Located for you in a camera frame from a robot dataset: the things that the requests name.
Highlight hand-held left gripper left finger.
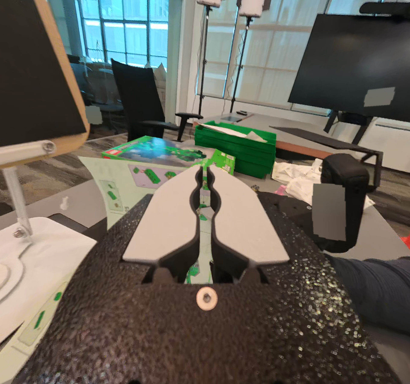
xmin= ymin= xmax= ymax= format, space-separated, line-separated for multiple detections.
xmin=123 ymin=165 xmax=204 ymax=283

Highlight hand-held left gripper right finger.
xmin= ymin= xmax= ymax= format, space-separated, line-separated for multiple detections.
xmin=208 ymin=166 xmax=290 ymax=283

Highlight pale green instruction booklet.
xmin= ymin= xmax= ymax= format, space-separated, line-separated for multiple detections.
xmin=0 ymin=156 xmax=214 ymax=359

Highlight person's right forearm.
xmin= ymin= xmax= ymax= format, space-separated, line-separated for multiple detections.
xmin=324 ymin=253 xmax=410 ymax=331

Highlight grey desk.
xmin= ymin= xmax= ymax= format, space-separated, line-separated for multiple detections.
xmin=0 ymin=158 xmax=410 ymax=359

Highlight crumpled white plastic bags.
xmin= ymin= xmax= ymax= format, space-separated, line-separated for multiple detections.
xmin=272 ymin=159 xmax=375 ymax=208

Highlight black screen stand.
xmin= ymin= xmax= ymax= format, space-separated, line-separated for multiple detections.
xmin=270 ymin=110 xmax=384 ymax=193

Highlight stack of green plastic bins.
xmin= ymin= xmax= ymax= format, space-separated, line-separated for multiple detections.
xmin=194 ymin=121 xmax=277 ymax=179

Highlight green toy brick box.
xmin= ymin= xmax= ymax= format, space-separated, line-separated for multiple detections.
xmin=102 ymin=136 xmax=236 ymax=176

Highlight white paper sheet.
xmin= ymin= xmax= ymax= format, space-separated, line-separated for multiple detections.
xmin=197 ymin=123 xmax=268 ymax=143

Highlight grey table with brown edge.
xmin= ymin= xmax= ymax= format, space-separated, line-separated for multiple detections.
xmin=192 ymin=113 xmax=382 ymax=166

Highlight black office chair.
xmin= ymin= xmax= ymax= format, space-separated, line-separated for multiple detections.
xmin=111 ymin=59 xmax=203 ymax=142

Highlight large black screen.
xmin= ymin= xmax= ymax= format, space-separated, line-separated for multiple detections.
xmin=288 ymin=14 xmax=410 ymax=120

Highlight black camera bar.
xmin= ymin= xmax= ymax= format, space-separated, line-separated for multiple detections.
xmin=359 ymin=2 xmax=410 ymax=15

